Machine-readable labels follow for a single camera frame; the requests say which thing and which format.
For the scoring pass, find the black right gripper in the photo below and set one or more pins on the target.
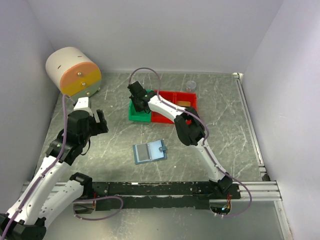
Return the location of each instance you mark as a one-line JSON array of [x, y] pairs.
[[138, 109]]

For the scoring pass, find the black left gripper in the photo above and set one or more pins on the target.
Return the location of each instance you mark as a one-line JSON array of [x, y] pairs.
[[98, 127]]

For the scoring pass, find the red plastic bin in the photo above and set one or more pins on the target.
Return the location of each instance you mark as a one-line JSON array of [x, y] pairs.
[[159, 118], [186, 96]]

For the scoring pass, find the silver card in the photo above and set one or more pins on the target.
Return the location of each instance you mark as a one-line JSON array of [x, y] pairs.
[[143, 152]]

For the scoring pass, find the blue card holder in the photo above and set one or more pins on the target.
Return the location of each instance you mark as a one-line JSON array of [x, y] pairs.
[[157, 152]]

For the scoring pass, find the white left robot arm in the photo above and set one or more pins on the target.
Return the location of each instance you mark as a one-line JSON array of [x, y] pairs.
[[34, 211]]

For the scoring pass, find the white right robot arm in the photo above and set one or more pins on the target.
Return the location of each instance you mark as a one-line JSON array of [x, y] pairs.
[[190, 129]]

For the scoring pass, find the gold credit card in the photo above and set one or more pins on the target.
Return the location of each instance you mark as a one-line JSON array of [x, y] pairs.
[[183, 103]]

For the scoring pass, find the green plastic bin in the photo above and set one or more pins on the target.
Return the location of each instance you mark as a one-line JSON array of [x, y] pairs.
[[135, 116]]

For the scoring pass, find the small clear plastic cup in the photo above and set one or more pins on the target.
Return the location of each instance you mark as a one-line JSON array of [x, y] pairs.
[[190, 86]]

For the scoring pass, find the round pastel drawer cabinet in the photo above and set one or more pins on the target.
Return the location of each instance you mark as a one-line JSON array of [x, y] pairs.
[[73, 72]]

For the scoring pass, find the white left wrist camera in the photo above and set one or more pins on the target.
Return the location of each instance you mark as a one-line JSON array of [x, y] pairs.
[[84, 104]]

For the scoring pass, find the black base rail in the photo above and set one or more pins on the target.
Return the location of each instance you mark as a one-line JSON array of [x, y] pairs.
[[149, 195]]

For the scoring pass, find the aluminium frame rail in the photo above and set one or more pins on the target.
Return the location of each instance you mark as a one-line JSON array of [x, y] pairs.
[[264, 190]]

